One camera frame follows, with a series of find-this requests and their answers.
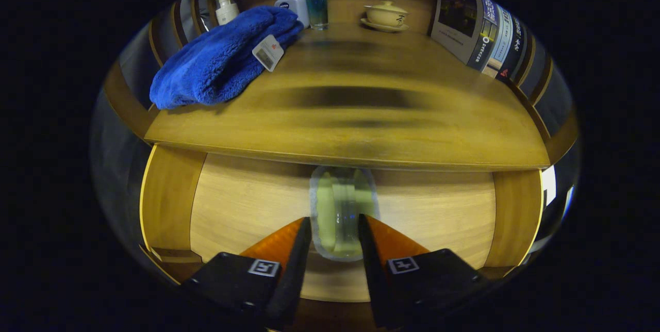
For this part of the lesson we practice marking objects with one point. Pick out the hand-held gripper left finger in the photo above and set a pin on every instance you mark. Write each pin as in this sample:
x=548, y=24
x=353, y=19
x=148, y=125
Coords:
x=294, y=270

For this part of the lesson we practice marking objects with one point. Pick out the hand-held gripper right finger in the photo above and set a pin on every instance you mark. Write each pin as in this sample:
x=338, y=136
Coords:
x=372, y=270

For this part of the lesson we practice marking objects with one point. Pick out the wooden drawer with black knob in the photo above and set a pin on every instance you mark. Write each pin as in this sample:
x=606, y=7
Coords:
x=247, y=203

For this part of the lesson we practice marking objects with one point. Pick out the wooden countertop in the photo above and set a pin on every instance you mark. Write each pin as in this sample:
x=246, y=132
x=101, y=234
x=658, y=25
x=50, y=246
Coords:
x=412, y=131

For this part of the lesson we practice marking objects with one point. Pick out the blue fluffy towel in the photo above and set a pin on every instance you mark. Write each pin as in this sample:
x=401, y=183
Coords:
x=216, y=64

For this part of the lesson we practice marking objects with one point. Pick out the beige lidded teacup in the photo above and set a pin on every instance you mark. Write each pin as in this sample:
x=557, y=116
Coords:
x=385, y=15

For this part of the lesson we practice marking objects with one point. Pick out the black spine book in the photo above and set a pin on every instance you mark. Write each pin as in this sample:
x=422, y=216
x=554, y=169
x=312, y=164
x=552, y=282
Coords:
x=517, y=51

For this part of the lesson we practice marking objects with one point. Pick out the teal glass bottle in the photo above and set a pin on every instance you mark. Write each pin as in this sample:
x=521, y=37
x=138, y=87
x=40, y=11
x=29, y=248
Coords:
x=315, y=7

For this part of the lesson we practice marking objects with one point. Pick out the pale spine book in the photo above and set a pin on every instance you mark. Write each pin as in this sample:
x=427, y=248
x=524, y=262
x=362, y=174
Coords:
x=502, y=40

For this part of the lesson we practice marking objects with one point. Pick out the white lotion bottle blue cap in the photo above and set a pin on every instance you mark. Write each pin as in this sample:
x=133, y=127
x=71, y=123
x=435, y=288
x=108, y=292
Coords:
x=294, y=4

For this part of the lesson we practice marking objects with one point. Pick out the white pump bottle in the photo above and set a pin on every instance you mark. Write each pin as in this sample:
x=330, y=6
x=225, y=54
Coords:
x=227, y=10

